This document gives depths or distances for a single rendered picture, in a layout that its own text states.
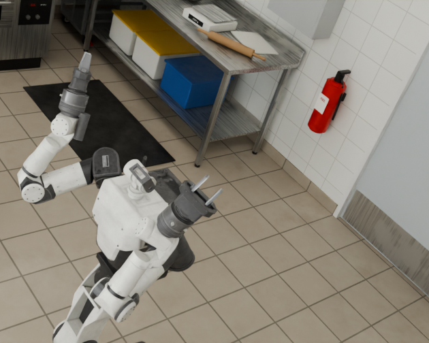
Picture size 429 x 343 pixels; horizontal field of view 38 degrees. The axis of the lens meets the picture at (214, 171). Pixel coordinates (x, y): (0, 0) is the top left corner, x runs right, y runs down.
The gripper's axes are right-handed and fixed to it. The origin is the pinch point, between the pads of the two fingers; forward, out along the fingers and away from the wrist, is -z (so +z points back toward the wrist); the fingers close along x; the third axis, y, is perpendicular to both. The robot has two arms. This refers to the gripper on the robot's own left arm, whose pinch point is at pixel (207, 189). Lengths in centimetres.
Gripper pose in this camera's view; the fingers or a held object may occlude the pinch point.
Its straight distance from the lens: 174.0
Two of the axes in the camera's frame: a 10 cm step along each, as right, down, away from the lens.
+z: -6.4, 6.1, 4.7
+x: -7.1, -7.1, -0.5
